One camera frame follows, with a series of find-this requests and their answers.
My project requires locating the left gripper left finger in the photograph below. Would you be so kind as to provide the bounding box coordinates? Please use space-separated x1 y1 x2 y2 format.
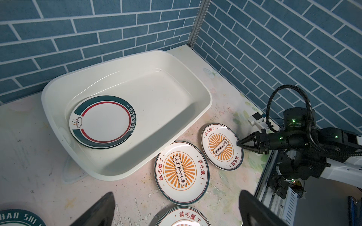
71 192 116 226

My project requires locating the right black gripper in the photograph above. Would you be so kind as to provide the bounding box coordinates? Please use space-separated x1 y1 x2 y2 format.
237 129 308 154

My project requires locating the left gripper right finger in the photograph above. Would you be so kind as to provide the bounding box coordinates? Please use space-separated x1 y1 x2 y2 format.
239 190 287 226

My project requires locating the orange sunburst plate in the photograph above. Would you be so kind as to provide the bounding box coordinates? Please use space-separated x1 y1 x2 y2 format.
156 206 211 226
201 123 244 171
154 141 210 205

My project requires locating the green red rim plate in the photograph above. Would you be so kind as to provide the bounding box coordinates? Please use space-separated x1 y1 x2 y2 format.
69 95 137 143

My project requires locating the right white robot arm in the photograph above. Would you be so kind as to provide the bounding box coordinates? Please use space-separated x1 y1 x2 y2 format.
237 128 362 198

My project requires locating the white plastic bin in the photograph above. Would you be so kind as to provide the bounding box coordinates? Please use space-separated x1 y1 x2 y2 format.
41 50 212 181

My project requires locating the far green rim text plate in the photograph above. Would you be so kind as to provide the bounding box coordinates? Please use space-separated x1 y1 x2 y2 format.
1 209 46 226

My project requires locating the aluminium mounting rail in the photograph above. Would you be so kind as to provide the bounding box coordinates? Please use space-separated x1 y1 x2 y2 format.
255 151 298 226

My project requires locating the right aluminium corner post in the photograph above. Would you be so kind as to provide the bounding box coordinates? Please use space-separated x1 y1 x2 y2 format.
187 0 211 49

